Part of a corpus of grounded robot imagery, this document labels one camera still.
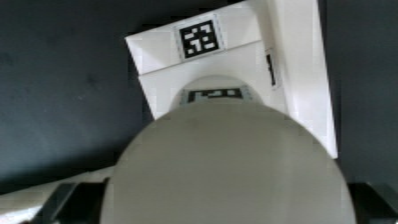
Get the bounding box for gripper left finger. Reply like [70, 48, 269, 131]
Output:
[33, 182, 107, 224]

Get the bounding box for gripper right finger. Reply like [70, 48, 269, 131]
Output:
[349, 183, 398, 224]

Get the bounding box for white lamp bulb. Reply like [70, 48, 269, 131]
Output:
[100, 76, 358, 224]

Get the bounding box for white lamp base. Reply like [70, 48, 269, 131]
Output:
[127, 1, 288, 117]

